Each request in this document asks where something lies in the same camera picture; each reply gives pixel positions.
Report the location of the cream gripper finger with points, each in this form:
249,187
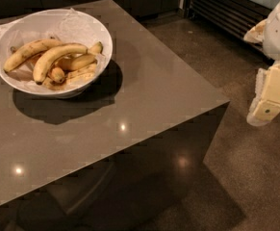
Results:
269,104
259,85

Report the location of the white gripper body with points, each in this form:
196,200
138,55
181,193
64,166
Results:
267,32

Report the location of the large curved front banana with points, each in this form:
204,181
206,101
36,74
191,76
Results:
44,63

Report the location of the banana at bowl bottom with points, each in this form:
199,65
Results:
72,79

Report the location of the banana behind right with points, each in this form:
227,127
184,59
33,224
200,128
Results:
75,63

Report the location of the small brown-tipped banana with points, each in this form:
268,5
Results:
56,74

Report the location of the white bowl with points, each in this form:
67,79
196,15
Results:
30,26

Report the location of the long banana far left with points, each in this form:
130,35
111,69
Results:
28,51

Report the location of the dark metal vent grille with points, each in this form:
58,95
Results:
235,17

